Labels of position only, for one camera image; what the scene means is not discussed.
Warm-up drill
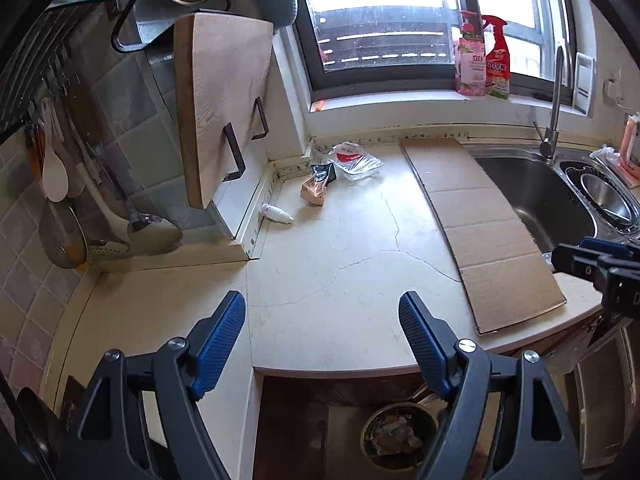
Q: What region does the red spray bottle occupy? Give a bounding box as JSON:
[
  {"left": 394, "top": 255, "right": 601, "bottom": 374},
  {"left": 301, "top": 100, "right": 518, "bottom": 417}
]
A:
[{"left": 481, "top": 15, "right": 511, "bottom": 100}]

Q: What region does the pink dish soap bottle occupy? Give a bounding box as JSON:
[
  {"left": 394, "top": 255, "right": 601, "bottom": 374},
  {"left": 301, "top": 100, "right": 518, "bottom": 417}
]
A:
[{"left": 452, "top": 10, "right": 488, "bottom": 98}]

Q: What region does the round mesh skimmer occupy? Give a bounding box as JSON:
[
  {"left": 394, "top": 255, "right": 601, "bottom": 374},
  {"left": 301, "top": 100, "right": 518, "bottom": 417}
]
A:
[{"left": 39, "top": 202, "right": 90, "bottom": 268}]

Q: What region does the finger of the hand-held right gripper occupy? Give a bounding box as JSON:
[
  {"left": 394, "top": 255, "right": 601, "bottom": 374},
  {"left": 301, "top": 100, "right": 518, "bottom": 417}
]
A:
[
  {"left": 550, "top": 244, "right": 609, "bottom": 279},
  {"left": 580, "top": 237, "right": 640, "bottom": 258}
]

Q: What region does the steel sink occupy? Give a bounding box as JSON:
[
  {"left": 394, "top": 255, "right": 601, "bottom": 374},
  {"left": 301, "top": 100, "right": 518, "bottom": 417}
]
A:
[{"left": 472, "top": 147, "right": 640, "bottom": 256}]

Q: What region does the wooden cutting board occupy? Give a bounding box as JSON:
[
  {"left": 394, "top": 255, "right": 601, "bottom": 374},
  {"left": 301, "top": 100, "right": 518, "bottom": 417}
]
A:
[{"left": 173, "top": 12, "right": 275, "bottom": 210}]

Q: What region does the steel faucet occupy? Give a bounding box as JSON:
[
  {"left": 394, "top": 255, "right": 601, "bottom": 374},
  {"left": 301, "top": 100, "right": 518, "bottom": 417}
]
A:
[{"left": 532, "top": 42, "right": 576, "bottom": 161}]

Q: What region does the grey-blue utensil holder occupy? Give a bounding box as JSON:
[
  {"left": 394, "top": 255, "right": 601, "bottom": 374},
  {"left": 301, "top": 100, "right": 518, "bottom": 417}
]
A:
[{"left": 257, "top": 0, "right": 299, "bottom": 28}]

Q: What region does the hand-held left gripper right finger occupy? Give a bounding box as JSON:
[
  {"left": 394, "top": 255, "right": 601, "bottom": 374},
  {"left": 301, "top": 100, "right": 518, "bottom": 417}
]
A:
[{"left": 398, "top": 291, "right": 583, "bottom": 480}]

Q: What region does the white slotted spoon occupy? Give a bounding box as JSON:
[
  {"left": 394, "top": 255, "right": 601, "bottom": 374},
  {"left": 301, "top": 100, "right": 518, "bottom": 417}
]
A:
[{"left": 65, "top": 110, "right": 132, "bottom": 259}]

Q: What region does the white wall socket box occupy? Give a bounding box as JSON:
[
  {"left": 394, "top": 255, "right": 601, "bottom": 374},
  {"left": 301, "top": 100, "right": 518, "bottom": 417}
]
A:
[{"left": 575, "top": 52, "right": 597, "bottom": 116}]

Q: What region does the round trash bin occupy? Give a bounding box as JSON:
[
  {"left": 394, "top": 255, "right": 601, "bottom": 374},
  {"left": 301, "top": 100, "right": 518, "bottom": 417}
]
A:
[{"left": 361, "top": 402, "right": 451, "bottom": 471}]

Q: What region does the brown cardboard sheet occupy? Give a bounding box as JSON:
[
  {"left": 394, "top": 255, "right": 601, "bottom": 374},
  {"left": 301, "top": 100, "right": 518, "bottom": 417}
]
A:
[{"left": 400, "top": 137, "right": 568, "bottom": 336}]

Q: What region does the open cabinet door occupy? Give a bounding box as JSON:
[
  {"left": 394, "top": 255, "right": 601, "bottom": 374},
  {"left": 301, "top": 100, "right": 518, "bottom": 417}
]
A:
[{"left": 570, "top": 320, "right": 638, "bottom": 466}]

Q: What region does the small white bottle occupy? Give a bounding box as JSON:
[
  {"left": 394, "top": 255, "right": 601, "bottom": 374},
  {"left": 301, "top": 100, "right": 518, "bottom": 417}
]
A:
[{"left": 261, "top": 203, "right": 295, "bottom": 225}]

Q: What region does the white rice paddle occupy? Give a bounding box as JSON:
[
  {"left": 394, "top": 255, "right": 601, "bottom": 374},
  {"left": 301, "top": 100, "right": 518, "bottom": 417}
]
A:
[{"left": 41, "top": 97, "right": 70, "bottom": 203}]

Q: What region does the pale orange container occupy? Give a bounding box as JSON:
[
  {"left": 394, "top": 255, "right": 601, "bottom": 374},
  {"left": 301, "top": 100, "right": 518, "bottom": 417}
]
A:
[{"left": 622, "top": 115, "right": 640, "bottom": 178}]

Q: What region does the window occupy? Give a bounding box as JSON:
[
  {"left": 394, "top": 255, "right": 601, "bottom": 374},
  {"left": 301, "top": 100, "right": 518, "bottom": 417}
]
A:
[{"left": 295, "top": 0, "right": 576, "bottom": 93}]

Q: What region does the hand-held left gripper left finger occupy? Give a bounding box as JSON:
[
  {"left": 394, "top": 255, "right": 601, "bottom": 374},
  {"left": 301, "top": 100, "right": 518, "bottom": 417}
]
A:
[{"left": 62, "top": 290, "right": 248, "bottom": 480}]

